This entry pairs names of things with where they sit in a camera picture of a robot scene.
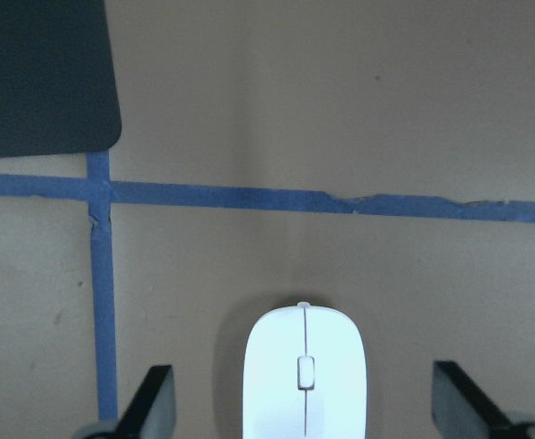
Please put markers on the black mousepad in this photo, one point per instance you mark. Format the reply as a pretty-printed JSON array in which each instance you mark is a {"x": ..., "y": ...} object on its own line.
[{"x": 57, "y": 86}]

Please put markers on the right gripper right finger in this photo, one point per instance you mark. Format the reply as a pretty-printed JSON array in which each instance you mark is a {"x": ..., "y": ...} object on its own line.
[{"x": 460, "y": 409}]

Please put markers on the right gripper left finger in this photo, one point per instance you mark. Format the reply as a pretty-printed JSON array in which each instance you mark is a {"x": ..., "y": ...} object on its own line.
[{"x": 152, "y": 412}]

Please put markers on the white computer mouse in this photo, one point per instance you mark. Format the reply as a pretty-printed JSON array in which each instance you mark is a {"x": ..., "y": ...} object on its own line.
[{"x": 304, "y": 375}]

